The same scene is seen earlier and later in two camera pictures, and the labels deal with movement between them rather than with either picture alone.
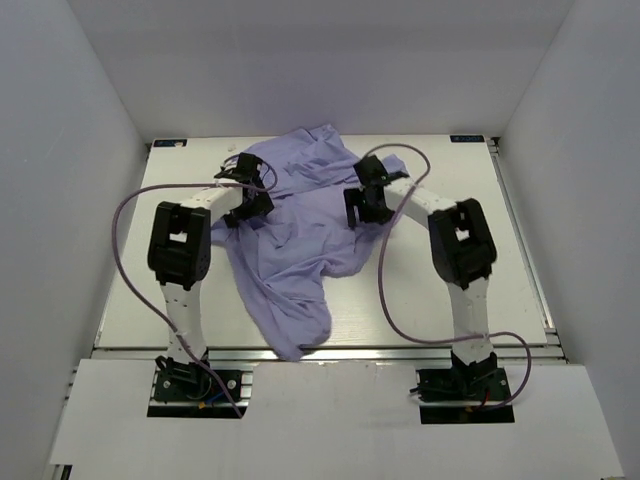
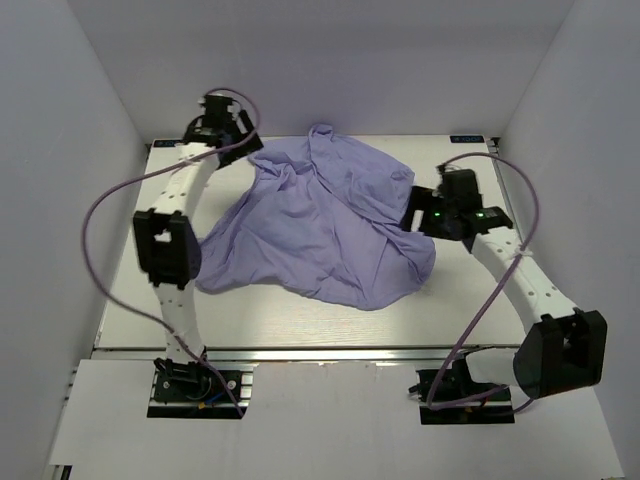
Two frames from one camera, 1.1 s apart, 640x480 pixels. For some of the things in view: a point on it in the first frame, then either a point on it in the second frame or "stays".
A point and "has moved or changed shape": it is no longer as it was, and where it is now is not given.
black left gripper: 261,206 to 247,147
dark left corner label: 169,142 stays
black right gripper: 354,197 to 420,200
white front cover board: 325,421 stays
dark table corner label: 466,138 stays
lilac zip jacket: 285,257 has moved or changed shape
